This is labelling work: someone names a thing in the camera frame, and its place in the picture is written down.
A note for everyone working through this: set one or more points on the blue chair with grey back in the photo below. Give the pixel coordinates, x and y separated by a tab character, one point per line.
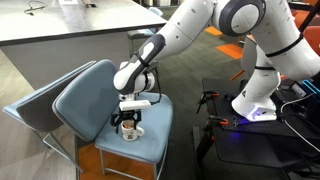
36	106

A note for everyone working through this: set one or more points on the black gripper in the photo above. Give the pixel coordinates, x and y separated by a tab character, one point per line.
128	114

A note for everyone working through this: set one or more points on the blue padded metal-leg chair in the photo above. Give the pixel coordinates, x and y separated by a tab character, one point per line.
90	100

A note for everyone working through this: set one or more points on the black box with blue light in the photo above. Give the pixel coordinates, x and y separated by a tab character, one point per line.
305	88

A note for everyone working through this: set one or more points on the small black device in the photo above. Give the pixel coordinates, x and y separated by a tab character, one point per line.
90	5

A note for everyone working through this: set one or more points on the large grey table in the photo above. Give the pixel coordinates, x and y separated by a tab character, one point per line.
66	40

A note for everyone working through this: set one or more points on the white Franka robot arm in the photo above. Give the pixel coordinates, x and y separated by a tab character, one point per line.
186	30

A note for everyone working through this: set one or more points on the orange and black bar clamp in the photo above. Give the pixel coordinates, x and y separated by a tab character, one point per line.
221	121
205	98

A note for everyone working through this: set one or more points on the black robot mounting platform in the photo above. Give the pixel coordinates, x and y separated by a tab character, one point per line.
253	143

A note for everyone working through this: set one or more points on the white printed mug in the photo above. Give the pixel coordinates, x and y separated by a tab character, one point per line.
130	133

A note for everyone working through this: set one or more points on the orange chair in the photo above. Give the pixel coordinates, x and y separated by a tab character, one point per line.
312	38

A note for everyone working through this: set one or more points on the pale blue metal-frame chair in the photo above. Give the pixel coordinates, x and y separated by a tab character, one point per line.
140	33

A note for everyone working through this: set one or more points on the orange pen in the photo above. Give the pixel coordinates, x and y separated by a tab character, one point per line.
129	125

